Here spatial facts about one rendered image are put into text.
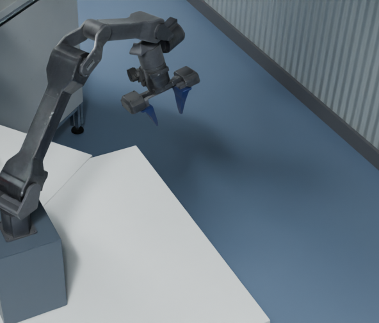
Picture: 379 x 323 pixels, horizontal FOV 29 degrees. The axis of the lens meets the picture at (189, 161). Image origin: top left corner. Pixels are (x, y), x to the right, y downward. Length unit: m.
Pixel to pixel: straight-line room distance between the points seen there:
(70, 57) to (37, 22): 1.59
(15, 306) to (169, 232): 0.44
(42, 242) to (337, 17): 2.34
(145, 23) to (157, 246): 0.53
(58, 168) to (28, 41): 1.09
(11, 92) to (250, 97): 1.41
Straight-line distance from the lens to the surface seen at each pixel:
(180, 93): 1.77
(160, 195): 1.93
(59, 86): 1.47
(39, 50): 3.11
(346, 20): 3.53
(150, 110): 1.74
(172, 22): 1.74
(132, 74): 1.77
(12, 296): 1.59
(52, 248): 1.54
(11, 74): 2.98
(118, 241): 1.81
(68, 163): 2.04
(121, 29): 1.56
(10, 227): 1.53
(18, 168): 1.49
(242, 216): 3.17
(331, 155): 3.59
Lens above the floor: 2.12
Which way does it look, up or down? 38 degrees down
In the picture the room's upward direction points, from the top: 3 degrees clockwise
